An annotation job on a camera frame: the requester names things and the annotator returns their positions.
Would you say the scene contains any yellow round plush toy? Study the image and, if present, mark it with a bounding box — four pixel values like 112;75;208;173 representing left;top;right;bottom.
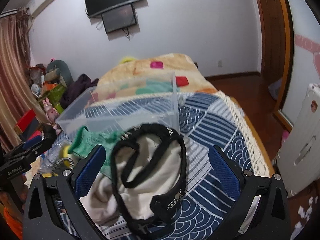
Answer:
60;145;72;167

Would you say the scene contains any black white braided cord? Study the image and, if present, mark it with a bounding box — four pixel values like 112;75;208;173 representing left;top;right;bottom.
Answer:
51;155;75;174

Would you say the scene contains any green knitted doll sweater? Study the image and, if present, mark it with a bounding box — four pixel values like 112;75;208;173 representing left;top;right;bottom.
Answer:
68;126;123;178

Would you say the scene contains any clear plastic storage bin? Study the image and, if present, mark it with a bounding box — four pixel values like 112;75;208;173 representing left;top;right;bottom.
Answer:
56;72;180;140

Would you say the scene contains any red box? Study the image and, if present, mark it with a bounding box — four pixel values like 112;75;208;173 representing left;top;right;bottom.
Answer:
14;109;36;135

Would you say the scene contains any pink bunny plush toy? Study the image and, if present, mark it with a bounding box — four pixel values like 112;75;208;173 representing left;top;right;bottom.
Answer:
42;98;61;135

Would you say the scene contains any striped brown curtain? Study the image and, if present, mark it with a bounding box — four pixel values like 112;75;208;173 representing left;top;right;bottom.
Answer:
1;7;46;151

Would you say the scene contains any white folded panel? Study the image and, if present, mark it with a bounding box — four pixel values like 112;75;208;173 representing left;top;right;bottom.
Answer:
276;83;320;197

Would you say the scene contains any green cardboard box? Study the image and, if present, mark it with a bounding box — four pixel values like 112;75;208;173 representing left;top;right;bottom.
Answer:
37;84;66;114

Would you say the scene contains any green dinosaur plush toy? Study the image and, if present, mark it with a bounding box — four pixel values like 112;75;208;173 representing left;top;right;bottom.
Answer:
44;60;74;88

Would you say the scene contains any dark purple garment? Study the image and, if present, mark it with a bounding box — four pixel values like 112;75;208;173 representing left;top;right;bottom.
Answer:
60;74;99;109

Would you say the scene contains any blue white patterned bedspread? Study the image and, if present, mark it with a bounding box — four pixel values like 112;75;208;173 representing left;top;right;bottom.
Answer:
81;92;270;239

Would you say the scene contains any yellow green plush behind bed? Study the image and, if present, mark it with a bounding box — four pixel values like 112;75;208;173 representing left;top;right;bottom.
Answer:
119;56;137;64

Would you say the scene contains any beige plush blanket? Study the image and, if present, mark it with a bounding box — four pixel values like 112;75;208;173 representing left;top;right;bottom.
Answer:
98;53;217;94

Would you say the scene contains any brown wooden door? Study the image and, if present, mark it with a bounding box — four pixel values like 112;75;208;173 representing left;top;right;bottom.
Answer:
251;0;295;131

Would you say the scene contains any white wall socket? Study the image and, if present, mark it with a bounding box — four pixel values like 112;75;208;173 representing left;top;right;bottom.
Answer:
217;61;223;68

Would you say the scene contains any small black wall monitor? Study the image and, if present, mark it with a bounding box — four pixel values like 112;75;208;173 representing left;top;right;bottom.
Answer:
101;4;137;34

